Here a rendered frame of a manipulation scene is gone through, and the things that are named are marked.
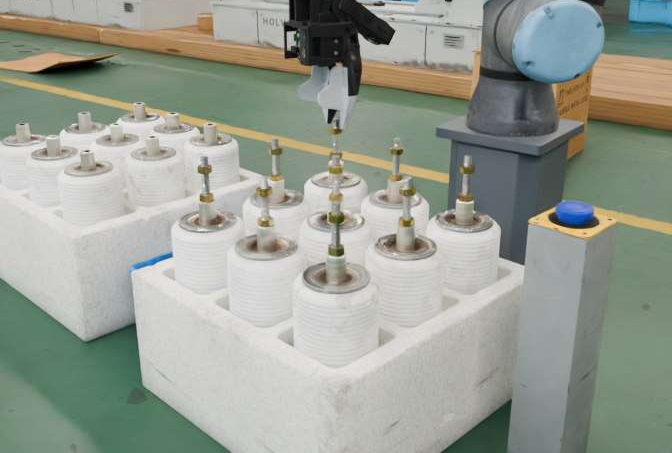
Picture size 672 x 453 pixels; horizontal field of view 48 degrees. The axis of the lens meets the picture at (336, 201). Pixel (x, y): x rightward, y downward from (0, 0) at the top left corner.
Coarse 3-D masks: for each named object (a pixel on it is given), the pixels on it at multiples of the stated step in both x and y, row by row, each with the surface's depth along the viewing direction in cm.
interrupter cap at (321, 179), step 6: (318, 174) 116; (324, 174) 116; (348, 174) 116; (354, 174) 116; (312, 180) 113; (318, 180) 113; (324, 180) 114; (348, 180) 114; (354, 180) 113; (360, 180) 113; (318, 186) 112; (324, 186) 111; (330, 186) 111; (342, 186) 111; (348, 186) 111; (354, 186) 112
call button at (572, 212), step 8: (560, 208) 81; (568, 208) 81; (576, 208) 81; (584, 208) 81; (592, 208) 81; (560, 216) 81; (568, 216) 80; (576, 216) 80; (584, 216) 80; (592, 216) 81; (576, 224) 80
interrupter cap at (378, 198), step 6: (378, 192) 108; (384, 192) 108; (372, 198) 106; (378, 198) 106; (384, 198) 107; (414, 198) 106; (420, 198) 106; (372, 204) 105; (378, 204) 104; (384, 204) 104; (390, 204) 104; (396, 204) 104; (402, 204) 104; (414, 204) 104
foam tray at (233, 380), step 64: (192, 320) 92; (384, 320) 88; (448, 320) 88; (512, 320) 98; (192, 384) 96; (256, 384) 85; (320, 384) 77; (384, 384) 81; (448, 384) 91; (512, 384) 103; (256, 448) 89; (320, 448) 79; (384, 448) 84
